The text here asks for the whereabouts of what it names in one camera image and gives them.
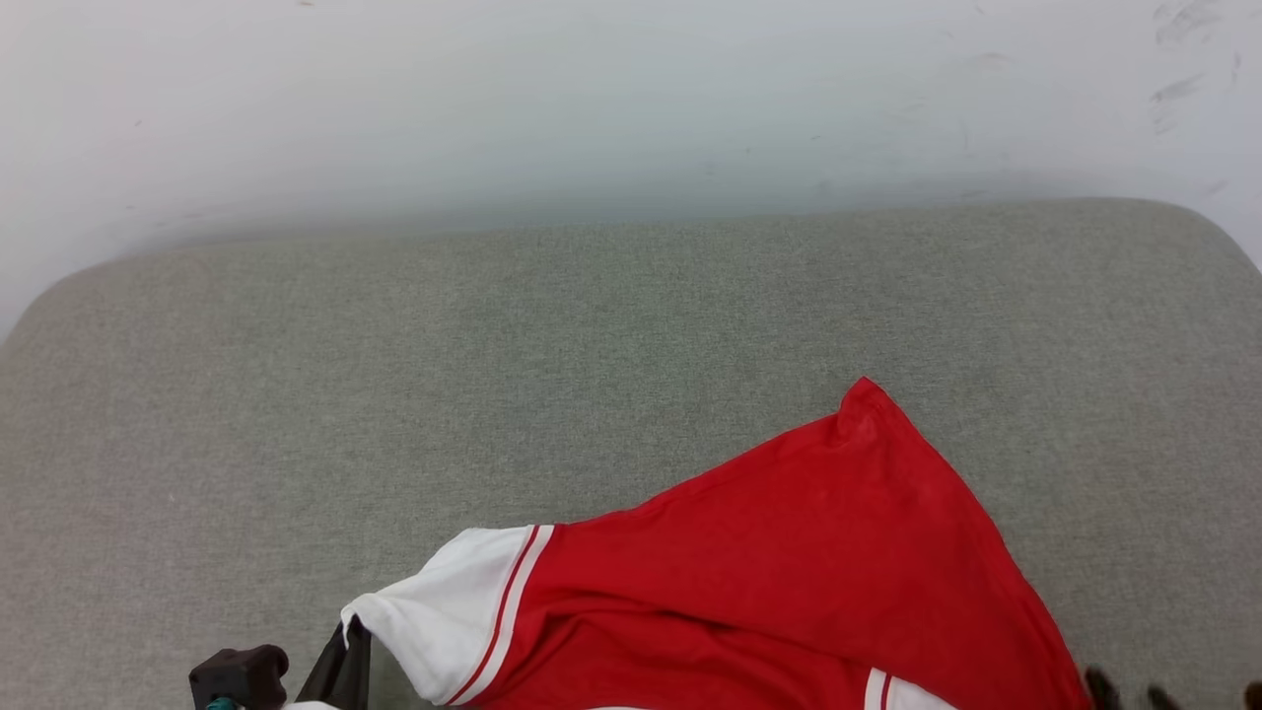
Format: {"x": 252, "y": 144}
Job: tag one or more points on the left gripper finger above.
{"x": 340, "y": 675}

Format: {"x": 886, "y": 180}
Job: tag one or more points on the red and white shirt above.
{"x": 789, "y": 572}

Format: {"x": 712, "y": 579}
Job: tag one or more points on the grey fabric sofa cushion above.
{"x": 493, "y": 394}

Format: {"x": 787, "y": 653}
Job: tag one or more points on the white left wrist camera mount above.
{"x": 242, "y": 673}

